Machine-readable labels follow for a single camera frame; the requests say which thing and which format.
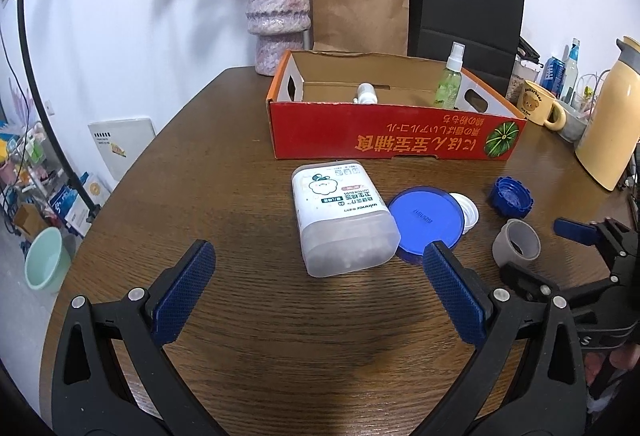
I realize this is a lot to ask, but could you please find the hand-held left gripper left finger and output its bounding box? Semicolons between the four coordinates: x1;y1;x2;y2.
51;239;217;436

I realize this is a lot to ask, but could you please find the pink marbled vase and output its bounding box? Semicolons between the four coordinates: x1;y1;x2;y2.
244;0;311;76

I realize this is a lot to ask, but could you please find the white flat panel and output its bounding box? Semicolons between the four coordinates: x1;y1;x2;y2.
88;117;157;181

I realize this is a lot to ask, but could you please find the person's right hand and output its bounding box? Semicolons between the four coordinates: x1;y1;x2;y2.
585;347;640;379

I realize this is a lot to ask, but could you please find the small cardboard box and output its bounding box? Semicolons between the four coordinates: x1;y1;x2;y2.
12;203;48;239

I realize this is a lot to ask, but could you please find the clear bottle blue cap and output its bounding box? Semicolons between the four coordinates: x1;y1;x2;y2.
557;38;582;105

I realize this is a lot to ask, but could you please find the yellow thermos jug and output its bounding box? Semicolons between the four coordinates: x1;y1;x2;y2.
574;36;640;191

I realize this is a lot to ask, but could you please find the black light stand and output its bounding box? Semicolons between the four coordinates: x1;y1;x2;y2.
10;0;101;223

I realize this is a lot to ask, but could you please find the blue scalloped cap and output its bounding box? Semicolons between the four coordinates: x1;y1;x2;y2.
488;176;535;219

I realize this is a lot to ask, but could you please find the cluttered storage rack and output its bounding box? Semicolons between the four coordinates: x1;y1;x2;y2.
0;118;63;197

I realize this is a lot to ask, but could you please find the yellow bear mug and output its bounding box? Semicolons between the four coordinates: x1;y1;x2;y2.
517;80;567;131

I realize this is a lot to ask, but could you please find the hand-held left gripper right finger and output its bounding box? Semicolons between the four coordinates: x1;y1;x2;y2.
422;240;588;436

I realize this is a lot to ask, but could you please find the glass clip-lid jar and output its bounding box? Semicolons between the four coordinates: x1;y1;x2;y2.
505;36;543;104

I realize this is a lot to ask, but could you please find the black paper bag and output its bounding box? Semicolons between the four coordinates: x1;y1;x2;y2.
407;0;527;91

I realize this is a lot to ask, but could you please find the pale small cup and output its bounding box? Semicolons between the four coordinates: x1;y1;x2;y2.
557;103;591;144

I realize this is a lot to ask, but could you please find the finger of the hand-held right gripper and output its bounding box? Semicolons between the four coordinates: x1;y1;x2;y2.
500;262;626;317
553;217;640;277

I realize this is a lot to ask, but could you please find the green spray bottle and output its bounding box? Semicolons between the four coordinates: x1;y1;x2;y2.
433;42;466;111

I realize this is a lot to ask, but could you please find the blue and white carton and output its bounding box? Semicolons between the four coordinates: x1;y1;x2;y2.
50;172;112;237

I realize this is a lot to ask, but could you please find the blue drink can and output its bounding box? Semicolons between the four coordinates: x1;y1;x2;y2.
541;56;566;97

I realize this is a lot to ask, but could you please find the red cardboard box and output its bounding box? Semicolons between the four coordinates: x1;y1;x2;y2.
265;48;528;161

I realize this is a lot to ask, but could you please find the large blue round lid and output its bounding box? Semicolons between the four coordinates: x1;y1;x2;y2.
387;186;465;264

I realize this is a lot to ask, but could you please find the small white ribbed cap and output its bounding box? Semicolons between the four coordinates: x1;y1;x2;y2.
448;192;480;235

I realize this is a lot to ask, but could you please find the mint green basin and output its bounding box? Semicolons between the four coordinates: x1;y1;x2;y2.
24;227;72;293

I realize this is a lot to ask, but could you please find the cotton swab container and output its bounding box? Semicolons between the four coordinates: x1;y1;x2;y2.
291;161;402;278

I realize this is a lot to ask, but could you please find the pale plastic ring cap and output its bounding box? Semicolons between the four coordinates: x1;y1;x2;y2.
492;219;542;265

